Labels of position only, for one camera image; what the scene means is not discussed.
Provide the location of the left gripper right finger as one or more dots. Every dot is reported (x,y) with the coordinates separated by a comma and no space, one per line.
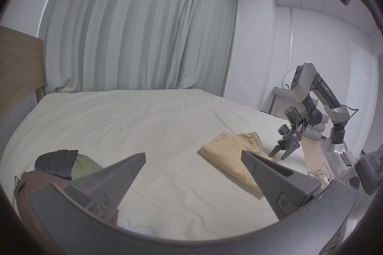
(278,185)

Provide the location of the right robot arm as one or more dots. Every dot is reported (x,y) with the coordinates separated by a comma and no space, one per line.
(332,110)

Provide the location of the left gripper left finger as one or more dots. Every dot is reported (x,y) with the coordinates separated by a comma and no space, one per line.
(101,185)

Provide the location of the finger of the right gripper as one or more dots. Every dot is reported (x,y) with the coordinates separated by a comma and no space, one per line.
(276,151)
(287,154)

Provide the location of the tan shorts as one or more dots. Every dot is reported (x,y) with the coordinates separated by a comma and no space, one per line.
(227,152)

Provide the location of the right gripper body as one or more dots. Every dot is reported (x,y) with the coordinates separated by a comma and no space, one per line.
(289,141)

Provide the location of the white small table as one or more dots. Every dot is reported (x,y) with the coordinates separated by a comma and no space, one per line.
(279,98)

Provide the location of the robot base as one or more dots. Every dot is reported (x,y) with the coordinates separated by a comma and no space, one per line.
(344,164)

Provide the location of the pile of clothes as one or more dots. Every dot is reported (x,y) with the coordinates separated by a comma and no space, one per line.
(45,188)

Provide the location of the bed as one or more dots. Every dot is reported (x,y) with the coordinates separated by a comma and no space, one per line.
(149,128)

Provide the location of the grey-green curtain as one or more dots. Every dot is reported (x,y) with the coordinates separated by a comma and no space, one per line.
(134,23)

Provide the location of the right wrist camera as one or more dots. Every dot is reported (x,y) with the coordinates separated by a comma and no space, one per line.
(283,129)

